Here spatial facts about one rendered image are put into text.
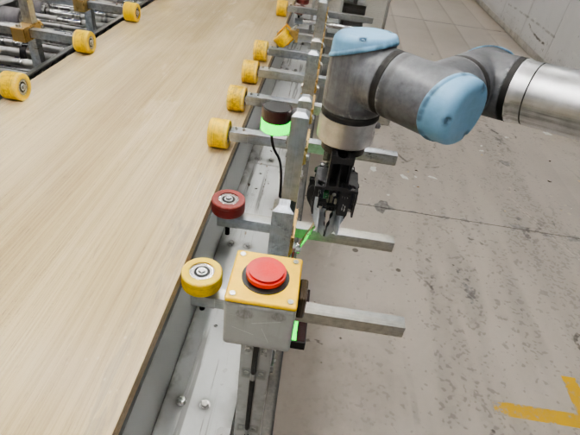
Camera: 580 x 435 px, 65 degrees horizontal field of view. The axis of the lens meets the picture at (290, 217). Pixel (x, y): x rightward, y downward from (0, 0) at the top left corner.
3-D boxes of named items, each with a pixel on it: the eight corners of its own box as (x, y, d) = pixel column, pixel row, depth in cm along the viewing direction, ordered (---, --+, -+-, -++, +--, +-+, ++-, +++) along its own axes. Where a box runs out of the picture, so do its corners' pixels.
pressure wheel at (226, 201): (245, 226, 118) (248, 190, 111) (239, 246, 112) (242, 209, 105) (215, 221, 118) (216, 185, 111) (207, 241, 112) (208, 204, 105)
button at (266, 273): (286, 270, 47) (288, 258, 46) (282, 299, 44) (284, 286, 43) (249, 264, 47) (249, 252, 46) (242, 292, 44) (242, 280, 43)
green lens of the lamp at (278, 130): (291, 124, 94) (293, 115, 93) (288, 137, 89) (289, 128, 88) (262, 120, 94) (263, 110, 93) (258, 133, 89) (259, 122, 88)
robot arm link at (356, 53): (378, 46, 57) (319, 23, 62) (358, 135, 64) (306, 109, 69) (418, 36, 62) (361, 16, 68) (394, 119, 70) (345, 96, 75)
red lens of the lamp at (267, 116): (293, 113, 92) (293, 103, 91) (289, 126, 88) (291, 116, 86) (263, 109, 92) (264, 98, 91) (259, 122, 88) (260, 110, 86)
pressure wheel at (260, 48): (265, 59, 182) (267, 63, 190) (267, 39, 181) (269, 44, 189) (250, 57, 182) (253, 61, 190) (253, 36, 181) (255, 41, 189)
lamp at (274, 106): (282, 191, 104) (294, 103, 91) (280, 204, 99) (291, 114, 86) (257, 187, 104) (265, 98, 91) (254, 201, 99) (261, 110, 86)
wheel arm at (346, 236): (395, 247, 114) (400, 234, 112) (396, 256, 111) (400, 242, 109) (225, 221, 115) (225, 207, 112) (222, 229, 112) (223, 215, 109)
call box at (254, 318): (294, 306, 53) (303, 258, 48) (287, 357, 47) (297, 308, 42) (235, 297, 53) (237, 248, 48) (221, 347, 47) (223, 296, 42)
